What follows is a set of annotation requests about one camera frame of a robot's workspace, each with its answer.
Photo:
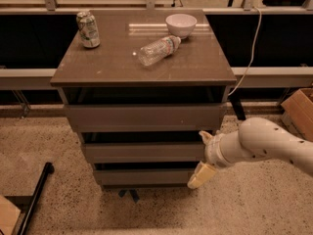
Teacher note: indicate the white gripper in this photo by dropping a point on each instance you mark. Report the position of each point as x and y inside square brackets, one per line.
[212, 150]

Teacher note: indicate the grey drawer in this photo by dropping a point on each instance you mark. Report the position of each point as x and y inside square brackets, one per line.
[132, 118]
[144, 177]
[143, 152]

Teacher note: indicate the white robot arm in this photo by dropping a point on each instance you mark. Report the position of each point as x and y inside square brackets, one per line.
[257, 139]

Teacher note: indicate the grey drawer cabinet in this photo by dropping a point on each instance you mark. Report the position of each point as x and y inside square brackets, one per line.
[196, 74]

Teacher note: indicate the grey bottom drawer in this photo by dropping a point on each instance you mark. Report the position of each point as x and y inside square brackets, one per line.
[144, 177]

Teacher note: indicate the grey top drawer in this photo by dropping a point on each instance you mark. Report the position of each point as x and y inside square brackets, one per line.
[132, 118]

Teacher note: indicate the black table leg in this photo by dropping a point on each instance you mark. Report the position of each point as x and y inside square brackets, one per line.
[237, 106]

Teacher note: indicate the cardboard box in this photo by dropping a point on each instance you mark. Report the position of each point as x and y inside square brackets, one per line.
[299, 107]

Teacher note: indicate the clear plastic water bottle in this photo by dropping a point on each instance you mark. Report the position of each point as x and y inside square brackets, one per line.
[158, 50]

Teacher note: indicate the white bowl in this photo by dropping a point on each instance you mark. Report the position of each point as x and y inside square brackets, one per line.
[181, 25]

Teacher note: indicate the black metal stand leg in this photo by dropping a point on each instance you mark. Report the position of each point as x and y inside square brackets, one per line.
[27, 204]

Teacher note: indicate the green white soda can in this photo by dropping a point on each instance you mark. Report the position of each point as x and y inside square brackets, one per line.
[88, 29]

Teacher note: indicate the wooden board corner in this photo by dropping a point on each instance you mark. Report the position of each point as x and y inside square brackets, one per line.
[9, 215]

